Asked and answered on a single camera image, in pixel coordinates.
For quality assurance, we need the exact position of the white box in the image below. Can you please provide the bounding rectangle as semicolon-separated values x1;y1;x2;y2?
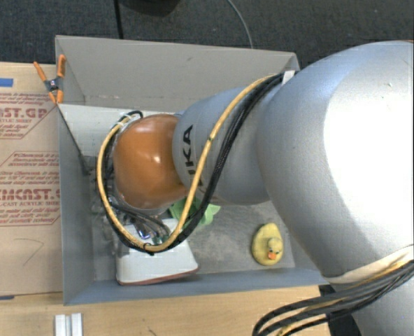
115;218;201;286

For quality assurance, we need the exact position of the green cloth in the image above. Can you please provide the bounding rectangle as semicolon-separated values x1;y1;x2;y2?
168;197;222;229

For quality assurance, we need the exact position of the grey metal bin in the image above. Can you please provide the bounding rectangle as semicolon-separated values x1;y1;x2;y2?
55;35;329;306

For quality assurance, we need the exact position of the brown cardboard board, red print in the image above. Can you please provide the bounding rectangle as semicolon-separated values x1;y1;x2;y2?
0;60;64;298

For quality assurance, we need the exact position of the yellow rubber duck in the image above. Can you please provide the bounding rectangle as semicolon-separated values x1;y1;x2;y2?
251;222;285;267

